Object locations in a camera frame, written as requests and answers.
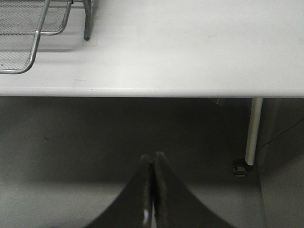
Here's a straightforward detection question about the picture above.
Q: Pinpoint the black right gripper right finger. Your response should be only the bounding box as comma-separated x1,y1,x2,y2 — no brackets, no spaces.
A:
153,152,232,228

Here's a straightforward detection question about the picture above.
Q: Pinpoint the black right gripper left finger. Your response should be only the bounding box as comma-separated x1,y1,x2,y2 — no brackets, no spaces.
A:
86,155,152,228

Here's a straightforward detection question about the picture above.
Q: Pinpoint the white table leg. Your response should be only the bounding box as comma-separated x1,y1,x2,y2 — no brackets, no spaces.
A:
244,97,263,168

